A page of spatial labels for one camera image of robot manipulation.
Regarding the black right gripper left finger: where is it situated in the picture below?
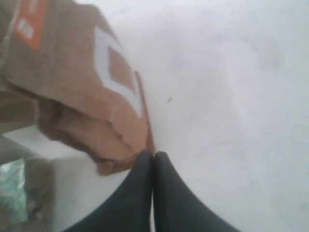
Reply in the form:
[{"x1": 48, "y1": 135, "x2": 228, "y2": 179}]
[{"x1": 66, "y1": 151, "x2": 154, "y2": 232}]

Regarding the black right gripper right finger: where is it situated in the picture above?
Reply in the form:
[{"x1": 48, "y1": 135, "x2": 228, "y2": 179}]
[{"x1": 153, "y1": 152, "x2": 238, "y2": 232}]

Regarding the clear jar yellow lid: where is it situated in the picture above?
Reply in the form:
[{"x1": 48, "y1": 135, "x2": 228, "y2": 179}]
[{"x1": 0, "y1": 135, "x2": 57, "y2": 232}]

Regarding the brown pouch orange label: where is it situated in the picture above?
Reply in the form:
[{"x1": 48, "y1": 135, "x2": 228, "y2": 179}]
[{"x1": 0, "y1": 0, "x2": 155, "y2": 175}]

